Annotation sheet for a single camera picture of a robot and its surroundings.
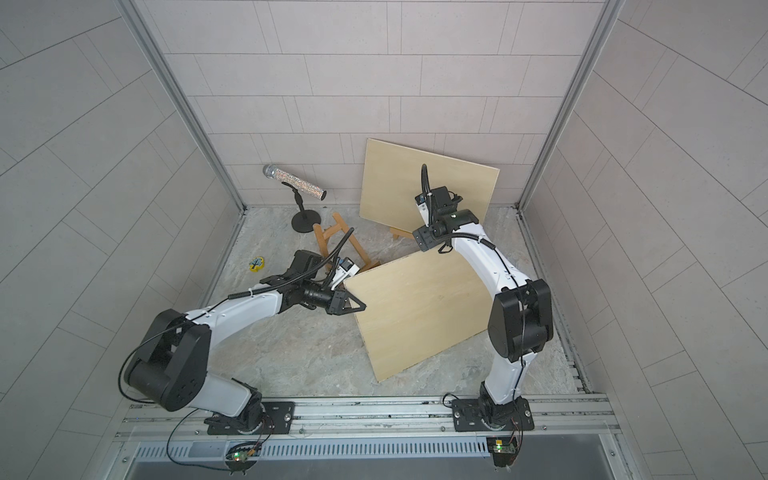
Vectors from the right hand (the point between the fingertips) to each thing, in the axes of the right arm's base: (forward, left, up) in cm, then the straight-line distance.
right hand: (434, 228), depth 90 cm
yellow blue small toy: (0, +59, -12) cm, 60 cm away
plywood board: (-22, +7, -6) cm, 24 cm away
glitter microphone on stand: (+18, +46, -12) cm, 51 cm away
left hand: (-21, +22, -5) cm, 31 cm away
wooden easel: (-5, +33, +5) cm, 33 cm away
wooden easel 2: (+9, +11, -11) cm, 18 cm away
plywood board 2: (+17, +12, +7) cm, 22 cm away
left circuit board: (-52, +48, -11) cm, 71 cm away
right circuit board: (-54, -10, -18) cm, 57 cm away
